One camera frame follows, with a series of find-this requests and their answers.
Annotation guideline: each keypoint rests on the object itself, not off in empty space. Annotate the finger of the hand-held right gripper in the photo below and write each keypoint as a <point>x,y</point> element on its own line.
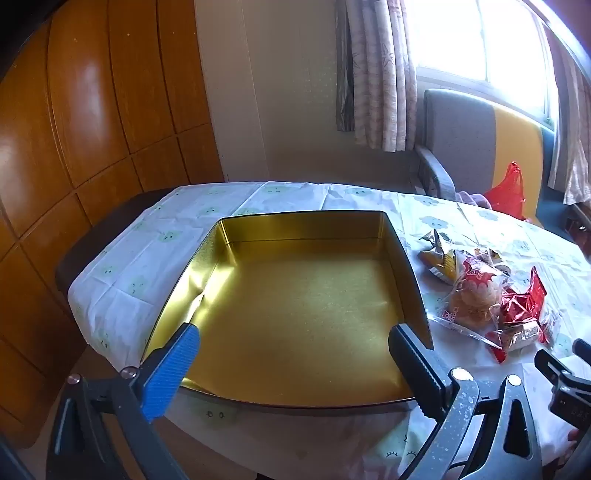
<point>583,349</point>
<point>554,367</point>

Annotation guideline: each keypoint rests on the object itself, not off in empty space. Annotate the pink cloth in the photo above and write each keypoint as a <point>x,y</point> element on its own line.
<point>471,199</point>

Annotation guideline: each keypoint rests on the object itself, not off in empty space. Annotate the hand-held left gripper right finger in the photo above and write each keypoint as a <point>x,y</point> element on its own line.
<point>415,364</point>

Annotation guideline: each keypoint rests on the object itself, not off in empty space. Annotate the shiny red snack packet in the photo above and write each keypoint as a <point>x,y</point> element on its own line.
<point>531,290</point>

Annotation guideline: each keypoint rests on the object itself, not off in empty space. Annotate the red white wafer packet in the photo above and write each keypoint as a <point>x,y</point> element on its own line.
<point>521,334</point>

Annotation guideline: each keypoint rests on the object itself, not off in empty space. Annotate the pink patterned curtain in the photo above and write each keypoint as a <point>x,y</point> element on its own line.
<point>577,152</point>
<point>378,83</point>

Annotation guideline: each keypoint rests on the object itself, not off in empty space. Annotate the dark table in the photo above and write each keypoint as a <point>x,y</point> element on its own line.
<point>92,240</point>

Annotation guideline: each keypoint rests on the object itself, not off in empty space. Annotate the clear round cake packet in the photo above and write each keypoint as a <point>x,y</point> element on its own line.
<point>475,295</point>

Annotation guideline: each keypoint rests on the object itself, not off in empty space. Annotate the grey yellow blue armchair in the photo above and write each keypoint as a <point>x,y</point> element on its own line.
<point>461,134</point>

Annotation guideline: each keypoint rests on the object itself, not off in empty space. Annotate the window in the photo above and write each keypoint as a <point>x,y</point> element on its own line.
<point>461,41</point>

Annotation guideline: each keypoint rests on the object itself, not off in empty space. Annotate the white cloud print tablecloth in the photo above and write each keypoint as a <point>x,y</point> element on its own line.
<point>138,277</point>

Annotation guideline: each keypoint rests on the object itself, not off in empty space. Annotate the silver orange pastry packet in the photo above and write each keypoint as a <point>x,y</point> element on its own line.
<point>436,258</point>

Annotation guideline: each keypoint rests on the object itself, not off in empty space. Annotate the wooden panelled cabinet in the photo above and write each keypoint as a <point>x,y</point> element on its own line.
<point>92,115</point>

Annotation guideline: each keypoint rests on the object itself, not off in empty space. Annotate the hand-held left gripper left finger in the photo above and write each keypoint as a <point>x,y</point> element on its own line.
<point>171,369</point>

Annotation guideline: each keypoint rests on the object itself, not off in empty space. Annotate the maroon gift box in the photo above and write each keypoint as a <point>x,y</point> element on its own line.
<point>300,323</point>

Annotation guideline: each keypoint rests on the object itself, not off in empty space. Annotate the red plastic bag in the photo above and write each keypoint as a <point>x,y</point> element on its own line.
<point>508,189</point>

